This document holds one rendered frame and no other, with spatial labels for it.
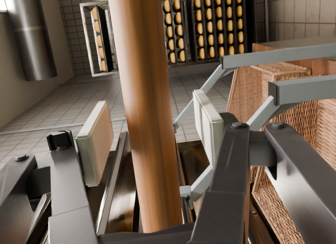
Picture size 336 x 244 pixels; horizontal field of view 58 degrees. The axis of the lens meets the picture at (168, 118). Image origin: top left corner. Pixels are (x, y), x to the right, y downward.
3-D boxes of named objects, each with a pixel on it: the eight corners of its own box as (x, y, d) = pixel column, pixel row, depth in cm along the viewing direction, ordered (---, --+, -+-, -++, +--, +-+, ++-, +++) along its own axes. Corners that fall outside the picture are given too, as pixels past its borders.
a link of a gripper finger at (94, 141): (99, 186, 16) (85, 188, 16) (114, 137, 23) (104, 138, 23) (88, 135, 15) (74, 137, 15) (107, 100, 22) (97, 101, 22)
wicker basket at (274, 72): (310, 179, 131) (247, 187, 130) (264, 135, 185) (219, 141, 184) (313, 67, 117) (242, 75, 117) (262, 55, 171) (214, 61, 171)
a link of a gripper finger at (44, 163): (76, 193, 15) (14, 201, 15) (95, 149, 19) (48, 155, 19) (69, 166, 14) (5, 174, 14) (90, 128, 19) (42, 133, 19)
